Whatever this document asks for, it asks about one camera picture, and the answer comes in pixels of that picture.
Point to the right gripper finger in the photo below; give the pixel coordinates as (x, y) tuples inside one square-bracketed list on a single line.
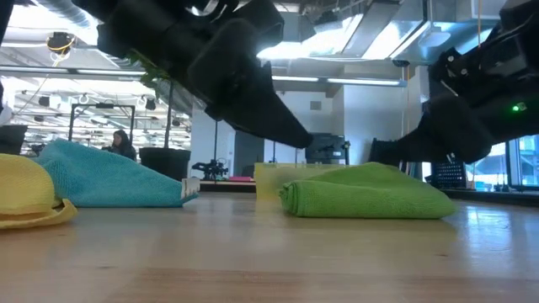
[(455, 134)]

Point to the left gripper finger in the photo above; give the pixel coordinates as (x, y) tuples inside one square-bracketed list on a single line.
[(265, 118)]

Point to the green microfiber towel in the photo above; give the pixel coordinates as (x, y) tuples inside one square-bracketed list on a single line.
[(362, 198)]

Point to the blue microfiber towel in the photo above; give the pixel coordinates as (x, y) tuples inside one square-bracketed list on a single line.
[(105, 181)]

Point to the yellow microfiber towel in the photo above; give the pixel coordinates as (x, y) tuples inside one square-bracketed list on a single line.
[(25, 185)]

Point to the black background robot arm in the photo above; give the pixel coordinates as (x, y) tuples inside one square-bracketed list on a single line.
[(210, 169)]

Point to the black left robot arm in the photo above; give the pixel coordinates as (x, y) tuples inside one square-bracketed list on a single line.
[(147, 29)]

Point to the dark rectangular screen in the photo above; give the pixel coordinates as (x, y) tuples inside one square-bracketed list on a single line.
[(248, 151)]

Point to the black perforated crate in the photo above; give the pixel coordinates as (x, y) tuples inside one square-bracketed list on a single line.
[(448, 174)]

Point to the yellow translucent plastic bin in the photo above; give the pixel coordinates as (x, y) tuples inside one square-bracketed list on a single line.
[(269, 181)]

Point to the pink flat item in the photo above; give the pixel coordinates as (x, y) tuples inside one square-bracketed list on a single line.
[(242, 179)]

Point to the black monitor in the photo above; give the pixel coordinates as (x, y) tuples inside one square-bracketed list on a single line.
[(326, 149)]

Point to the black leaning panel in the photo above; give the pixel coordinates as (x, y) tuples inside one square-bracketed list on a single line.
[(381, 151)]

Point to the green plant in black pot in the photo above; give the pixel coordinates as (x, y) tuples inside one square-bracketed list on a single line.
[(164, 162)]

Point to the person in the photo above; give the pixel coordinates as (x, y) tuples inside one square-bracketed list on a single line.
[(122, 147)]

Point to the black ceiling device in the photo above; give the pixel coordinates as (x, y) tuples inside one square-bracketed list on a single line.
[(61, 42)]

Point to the black storage bin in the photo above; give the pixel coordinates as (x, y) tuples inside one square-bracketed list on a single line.
[(12, 141)]

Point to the black aluminium table frame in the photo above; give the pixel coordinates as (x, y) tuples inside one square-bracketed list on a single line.
[(497, 198)]

